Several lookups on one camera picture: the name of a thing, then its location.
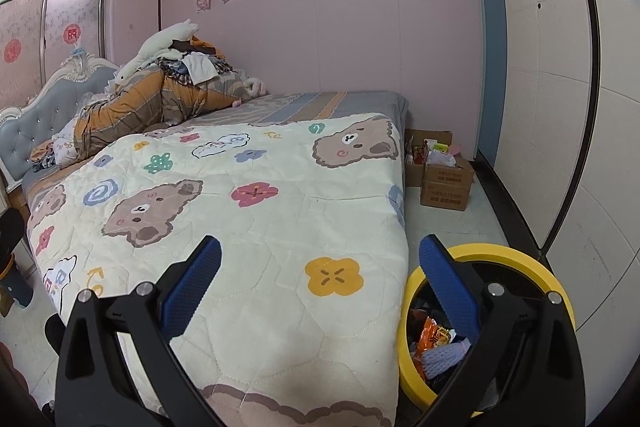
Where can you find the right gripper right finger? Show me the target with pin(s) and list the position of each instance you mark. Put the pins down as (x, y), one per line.
(450, 291)

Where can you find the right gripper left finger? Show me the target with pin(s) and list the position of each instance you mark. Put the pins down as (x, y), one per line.
(94, 386)

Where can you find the orange snack wrapper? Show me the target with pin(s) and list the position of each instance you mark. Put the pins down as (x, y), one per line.
(433, 335)

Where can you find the yellow rimmed black trash bin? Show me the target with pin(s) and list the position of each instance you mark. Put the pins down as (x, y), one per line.
(450, 331)

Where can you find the small cardboard box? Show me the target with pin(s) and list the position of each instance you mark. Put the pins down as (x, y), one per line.
(447, 187)

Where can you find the cartoon bear quilt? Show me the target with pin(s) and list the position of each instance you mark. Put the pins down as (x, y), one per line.
(298, 328)

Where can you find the floral pillow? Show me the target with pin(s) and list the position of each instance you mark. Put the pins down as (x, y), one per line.
(63, 146)

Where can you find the cardboard box with items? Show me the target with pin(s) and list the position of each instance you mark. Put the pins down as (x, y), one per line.
(424, 149)

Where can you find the grey tufted headboard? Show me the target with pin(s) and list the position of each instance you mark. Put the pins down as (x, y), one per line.
(22, 128)

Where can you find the brown plaid folded duvet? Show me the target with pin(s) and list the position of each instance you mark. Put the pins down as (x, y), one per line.
(154, 99)

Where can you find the bed with grey sheet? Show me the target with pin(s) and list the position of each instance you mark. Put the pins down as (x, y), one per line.
(270, 109)

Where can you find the pile of clothes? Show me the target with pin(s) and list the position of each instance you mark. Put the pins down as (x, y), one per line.
(193, 62)

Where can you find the white plush toy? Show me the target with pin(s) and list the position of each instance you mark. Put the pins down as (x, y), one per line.
(157, 46)

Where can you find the white sliding wardrobe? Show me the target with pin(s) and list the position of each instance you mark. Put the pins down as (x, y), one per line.
(568, 154)

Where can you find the frosted window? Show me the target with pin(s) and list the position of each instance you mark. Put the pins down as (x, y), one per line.
(36, 38)

